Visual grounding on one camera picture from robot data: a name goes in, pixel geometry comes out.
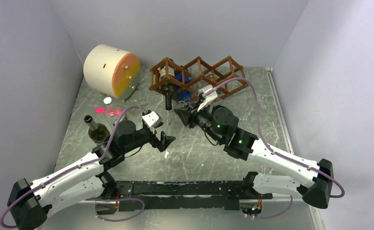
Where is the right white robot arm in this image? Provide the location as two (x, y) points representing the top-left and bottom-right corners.
(174, 105), (333, 209)

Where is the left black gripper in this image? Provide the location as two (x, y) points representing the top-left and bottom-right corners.
(122, 121), (175, 153)

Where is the blue square glass bottle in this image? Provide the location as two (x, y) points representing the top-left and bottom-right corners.
(174, 66), (196, 107)

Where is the small clear glass bottle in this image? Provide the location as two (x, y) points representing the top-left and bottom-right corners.
(112, 115), (128, 126)

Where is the dark green wine bottle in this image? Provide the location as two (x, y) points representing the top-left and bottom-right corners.
(160, 65), (175, 111)

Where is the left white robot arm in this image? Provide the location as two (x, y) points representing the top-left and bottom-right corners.
(6, 120), (175, 230)

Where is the aluminium frame rail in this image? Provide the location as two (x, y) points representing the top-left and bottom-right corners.
(28, 181), (324, 230)

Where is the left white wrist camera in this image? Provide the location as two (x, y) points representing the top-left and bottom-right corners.
(142, 111), (163, 133)

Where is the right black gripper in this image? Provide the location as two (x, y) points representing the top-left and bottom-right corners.
(176, 99), (224, 144)

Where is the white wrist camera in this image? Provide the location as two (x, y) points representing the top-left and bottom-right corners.
(142, 111), (163, 133)
(197, 85), (219, 112)

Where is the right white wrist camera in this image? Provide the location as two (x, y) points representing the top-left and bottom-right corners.
(197, 85), (219, 112)

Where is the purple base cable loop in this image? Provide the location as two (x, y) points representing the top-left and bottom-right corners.
(94, 196), (146, 223)

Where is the clear bottle black gold cap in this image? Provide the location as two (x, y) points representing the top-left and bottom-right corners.
(205, 73), (228, 95)

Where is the olive wine bottle gold label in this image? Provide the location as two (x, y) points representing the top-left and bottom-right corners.
(83, 115), (110, 145)

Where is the small white round cap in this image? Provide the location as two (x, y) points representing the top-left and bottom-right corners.
(103, 97), (112, 105)

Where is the cream and orange cylinder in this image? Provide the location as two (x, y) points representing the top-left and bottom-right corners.
(83, 44), (140, 100)

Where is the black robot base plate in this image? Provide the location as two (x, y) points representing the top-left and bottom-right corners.
(84, 180), (273, 213)

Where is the brown wooden wine rack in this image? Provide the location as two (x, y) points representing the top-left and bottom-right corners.
(149, 56), (249, 100)

